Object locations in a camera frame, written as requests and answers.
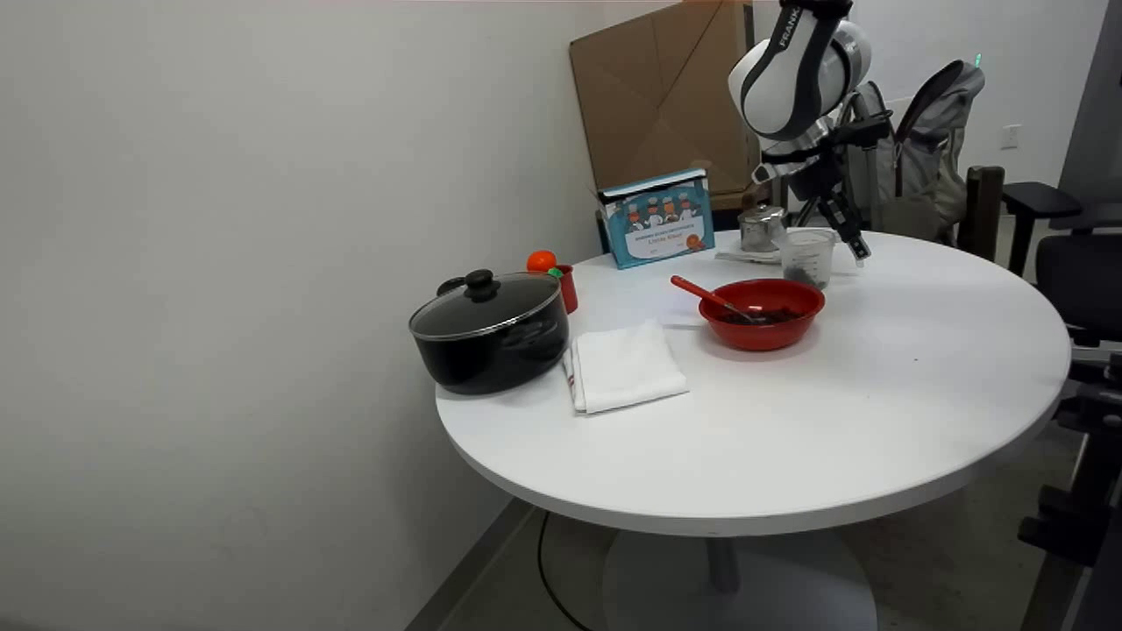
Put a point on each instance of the blue printed cardboard box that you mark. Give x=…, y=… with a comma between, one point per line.
x=655, y=222

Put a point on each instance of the white wall outlet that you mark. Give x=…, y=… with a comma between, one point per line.
x=1012, y=133

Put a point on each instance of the black equipment stand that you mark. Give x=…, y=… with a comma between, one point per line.
x=1088, y=490

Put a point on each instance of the orange toy fruit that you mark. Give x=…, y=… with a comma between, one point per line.
x=542, y=260

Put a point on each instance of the red bowl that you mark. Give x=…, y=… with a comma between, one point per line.
x=765, y=332

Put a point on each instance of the white table pedestal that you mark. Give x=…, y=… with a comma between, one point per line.
x=747, y=583

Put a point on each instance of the large brown cardboard sheet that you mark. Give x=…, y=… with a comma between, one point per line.
x=659, y=100

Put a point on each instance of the black office chair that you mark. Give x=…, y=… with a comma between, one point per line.
x=1073, y=264

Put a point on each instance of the black cooking pot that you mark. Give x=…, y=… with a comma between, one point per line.
x=493, y=353

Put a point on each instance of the dark wooden chair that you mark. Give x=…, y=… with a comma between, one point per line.
x=984, y=212

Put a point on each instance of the grey backpack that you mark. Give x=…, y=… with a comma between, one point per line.
x=931, y=153

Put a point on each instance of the clear cup dark contents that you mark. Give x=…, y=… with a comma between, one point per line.
x=806, y=257

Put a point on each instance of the black glass pot lid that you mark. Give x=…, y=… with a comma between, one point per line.
x=486, y=307

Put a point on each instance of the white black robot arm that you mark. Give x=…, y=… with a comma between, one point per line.
x=794, y=70

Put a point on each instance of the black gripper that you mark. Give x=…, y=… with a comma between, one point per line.
x=806, y=176

